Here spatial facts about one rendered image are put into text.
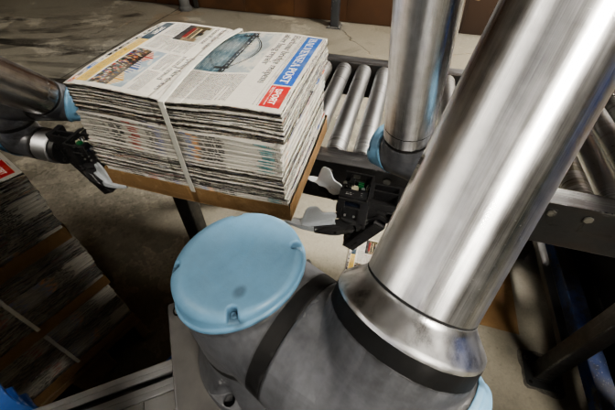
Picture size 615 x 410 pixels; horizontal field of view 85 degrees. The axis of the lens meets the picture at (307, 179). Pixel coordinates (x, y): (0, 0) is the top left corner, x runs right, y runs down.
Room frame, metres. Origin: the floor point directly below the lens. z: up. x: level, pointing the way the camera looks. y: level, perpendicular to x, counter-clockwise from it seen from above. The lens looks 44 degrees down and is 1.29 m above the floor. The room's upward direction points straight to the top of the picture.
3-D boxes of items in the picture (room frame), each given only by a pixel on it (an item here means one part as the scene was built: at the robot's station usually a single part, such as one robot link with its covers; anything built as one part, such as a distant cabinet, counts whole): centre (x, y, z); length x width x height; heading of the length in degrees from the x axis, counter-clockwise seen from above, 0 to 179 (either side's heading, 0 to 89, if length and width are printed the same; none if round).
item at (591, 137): (0.67, -0.69, 0.77); 0.47 x 0.05 x 0.05; 164
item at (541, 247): (0.61, -0.87, 0.17); 0.45 x 0.03 x 0.03; 164
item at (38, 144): (0.60, 0.57, 0.82); 0.08 x 0.05 x 0.08; 165
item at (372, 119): (0.81, -0.19, 0.77); 0.47 x 0.05 x 0.05; 164
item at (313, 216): (0.39, -0.01, 0.82); 0.09 x 0.03 x 0.06; 101
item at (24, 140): (0.62, 0.65, 0.82); 0.11 x 0.08 x 0.09; 75
